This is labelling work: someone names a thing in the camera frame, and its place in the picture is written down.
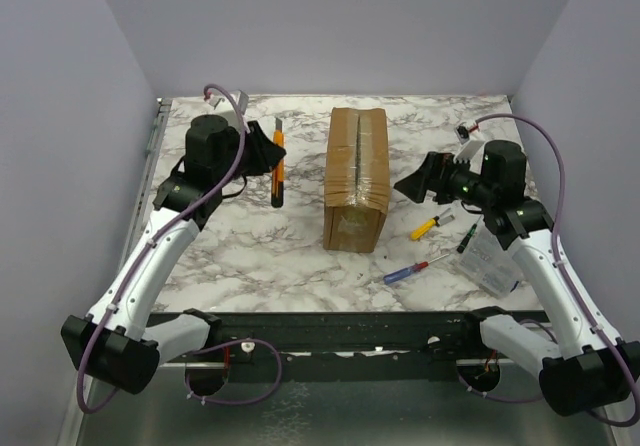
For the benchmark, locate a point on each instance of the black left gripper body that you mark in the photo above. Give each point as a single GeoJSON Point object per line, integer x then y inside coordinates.
{"type": "Point", "coordinates": [223, 170]}

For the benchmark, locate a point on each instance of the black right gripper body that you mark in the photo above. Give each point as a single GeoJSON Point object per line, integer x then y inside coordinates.
{"type": "Point", "coordinates": [435, 175]}

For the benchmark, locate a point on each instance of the orange black utility knife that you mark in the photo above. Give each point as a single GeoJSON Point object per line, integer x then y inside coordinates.
{"type": "Point", "coordinates": [277, 187]}

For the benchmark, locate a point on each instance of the brown cardboard express box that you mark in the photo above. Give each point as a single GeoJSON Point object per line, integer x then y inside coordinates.
{"type": "Point", "coordinates": [357, 187]}

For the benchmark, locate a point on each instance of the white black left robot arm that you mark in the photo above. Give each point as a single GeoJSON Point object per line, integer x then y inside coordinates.
{"type": "Point", "coordinates": [113, 342]}

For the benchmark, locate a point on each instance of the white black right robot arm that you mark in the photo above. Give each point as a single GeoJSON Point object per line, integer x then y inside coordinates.
{"type": "Point", "coordinates": [588, 365]}

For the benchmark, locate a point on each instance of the clear plastic screw box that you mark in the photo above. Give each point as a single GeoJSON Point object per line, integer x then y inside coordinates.
{"type": "Point", "coordinates": [485, 263]}

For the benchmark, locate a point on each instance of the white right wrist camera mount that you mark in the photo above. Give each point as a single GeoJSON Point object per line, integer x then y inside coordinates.
{"type": "Point", "coordinates": [471, 140]}

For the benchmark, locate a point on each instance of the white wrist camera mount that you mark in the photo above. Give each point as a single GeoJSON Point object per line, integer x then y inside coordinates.
{"type": "Point", "coordinates": [219, 105]}
{"type": "Point", "coordinates": [471, 140]}

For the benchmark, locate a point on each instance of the yellow handled stubby screwdriver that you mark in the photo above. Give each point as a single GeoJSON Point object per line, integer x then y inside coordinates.
{"type": "Point", "coordinates": [440, 220]}

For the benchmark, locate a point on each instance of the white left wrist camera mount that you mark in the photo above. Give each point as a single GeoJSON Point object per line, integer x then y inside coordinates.
{"type": "Point", "coordinates": [219, 105]}

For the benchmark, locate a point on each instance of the aluminium side rail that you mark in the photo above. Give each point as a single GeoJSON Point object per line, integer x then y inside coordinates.
{"type": "Point", "coordinates": [151, 155]}

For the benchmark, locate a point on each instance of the blue red handled screwdriver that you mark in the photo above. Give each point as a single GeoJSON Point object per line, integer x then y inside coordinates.
{"type": "Point", "coordinates": [408, 271]}

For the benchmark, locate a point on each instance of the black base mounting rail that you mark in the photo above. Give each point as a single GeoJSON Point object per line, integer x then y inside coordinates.
{"type": "Point", "coordinates": [349, 347]}

